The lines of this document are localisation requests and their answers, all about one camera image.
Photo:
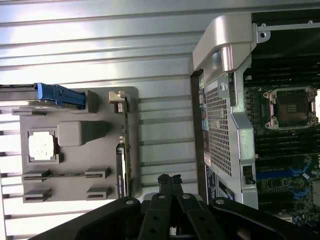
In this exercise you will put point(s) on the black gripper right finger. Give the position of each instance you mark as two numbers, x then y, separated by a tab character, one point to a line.
192	217

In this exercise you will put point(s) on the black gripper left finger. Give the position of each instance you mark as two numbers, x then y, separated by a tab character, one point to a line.
152	217

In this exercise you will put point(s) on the green RAM stick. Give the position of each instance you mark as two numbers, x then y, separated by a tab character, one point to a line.
70	175

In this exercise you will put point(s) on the blue expansion slot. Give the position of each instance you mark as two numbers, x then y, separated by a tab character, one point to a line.
275	174

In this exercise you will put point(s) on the grey plastic parts rack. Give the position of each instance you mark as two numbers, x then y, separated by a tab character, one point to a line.
75	160

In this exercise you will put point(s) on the green motherboard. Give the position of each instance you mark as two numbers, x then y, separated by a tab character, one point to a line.
275	155

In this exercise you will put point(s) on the silver CPU chip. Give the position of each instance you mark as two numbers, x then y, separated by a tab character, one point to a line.
41	145

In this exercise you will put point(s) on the CPU socket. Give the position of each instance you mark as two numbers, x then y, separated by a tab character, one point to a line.
290	107

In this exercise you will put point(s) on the hard disk with blue caddy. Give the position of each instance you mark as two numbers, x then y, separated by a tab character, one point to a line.
50	92

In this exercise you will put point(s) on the grey and black PC case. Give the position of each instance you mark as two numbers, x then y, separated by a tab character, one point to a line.
225	37

